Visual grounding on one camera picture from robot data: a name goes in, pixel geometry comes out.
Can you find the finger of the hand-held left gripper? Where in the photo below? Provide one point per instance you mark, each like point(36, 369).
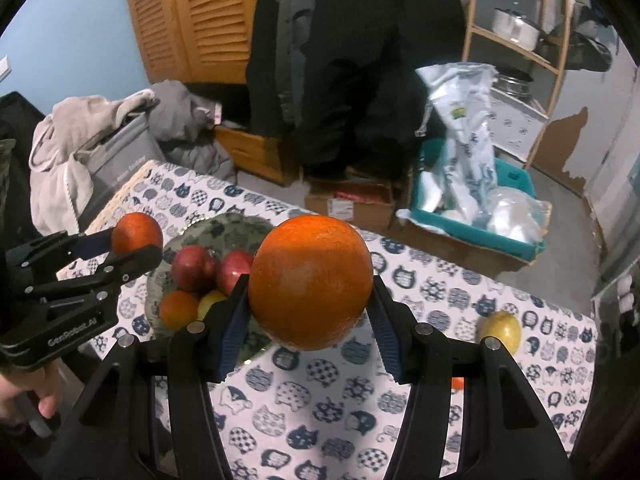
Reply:
point(95, 244)
point(135, 260)

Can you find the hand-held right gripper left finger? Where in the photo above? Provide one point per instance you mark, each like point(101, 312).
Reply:
point(232, 340)

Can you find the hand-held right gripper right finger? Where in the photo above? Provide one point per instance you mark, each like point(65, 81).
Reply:
point(387, 340)

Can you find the red apple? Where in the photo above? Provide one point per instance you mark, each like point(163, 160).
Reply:
point(232, 270)
point(194, 269)

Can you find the reddish orange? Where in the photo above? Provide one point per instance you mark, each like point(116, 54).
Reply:
point(178, 308)

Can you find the green glass bowl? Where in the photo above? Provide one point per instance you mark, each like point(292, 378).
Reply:
point(230, 227)

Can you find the person's left hand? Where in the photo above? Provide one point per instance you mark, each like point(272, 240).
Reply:
point(15, 390)

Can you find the grey fabric bin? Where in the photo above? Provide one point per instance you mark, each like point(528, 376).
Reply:
point(125, 160)

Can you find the pile of grey clothes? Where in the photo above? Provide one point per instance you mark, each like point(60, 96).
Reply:
point(60, 160)

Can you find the dark cloth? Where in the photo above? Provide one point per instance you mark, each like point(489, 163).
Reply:
point(15, 185)

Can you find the cat print tablecloth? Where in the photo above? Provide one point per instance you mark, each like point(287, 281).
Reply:
point(310, 410)

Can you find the cardboard box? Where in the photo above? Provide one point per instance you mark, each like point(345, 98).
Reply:
point(450, 250)
point(350, 210)

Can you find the yellow lemon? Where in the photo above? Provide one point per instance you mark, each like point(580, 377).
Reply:
point(500, 331)

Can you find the grey jacket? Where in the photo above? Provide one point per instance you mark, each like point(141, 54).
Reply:
point(185, 115)

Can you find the wooden box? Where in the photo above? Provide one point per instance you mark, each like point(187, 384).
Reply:
point(250, 152)

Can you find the clear plastic bag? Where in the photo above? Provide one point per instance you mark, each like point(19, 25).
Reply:
point(515, 215)

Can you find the white printed plastic bag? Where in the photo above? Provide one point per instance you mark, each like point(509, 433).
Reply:
point(465, 150)

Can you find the teal plastic basket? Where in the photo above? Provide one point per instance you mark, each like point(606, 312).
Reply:
point(517, 177)

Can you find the shoe rack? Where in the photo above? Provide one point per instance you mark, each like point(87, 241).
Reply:
point(625, 300)

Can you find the wooden louvered cabinet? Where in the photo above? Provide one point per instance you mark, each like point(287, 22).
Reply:
point(200, 20)

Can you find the white patterned storage cabinet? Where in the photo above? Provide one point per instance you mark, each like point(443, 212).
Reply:
point(515, 125)

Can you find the black coat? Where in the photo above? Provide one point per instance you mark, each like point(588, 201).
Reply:
point(350, 60)

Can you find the steel steamer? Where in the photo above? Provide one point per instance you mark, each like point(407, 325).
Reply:
point(515, 85)

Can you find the steel pot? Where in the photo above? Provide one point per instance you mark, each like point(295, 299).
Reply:
point(515, 30)

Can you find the wooden shelf rack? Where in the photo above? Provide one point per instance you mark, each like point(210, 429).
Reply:
point(561, 45)

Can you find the black pan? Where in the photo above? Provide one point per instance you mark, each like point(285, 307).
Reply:
point(590, 52)

